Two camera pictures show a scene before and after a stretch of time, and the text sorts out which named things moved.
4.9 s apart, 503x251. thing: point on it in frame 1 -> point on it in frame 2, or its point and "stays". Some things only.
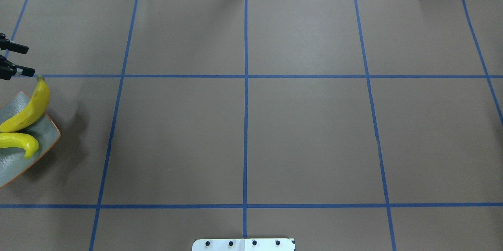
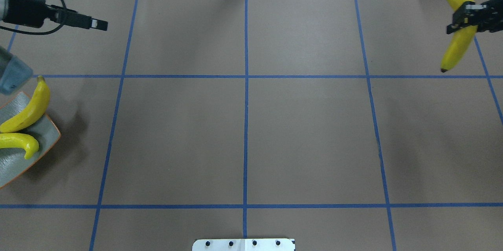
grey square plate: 12,161 stays
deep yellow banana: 37,107 stays
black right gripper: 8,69 -> 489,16
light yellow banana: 30,144 stays
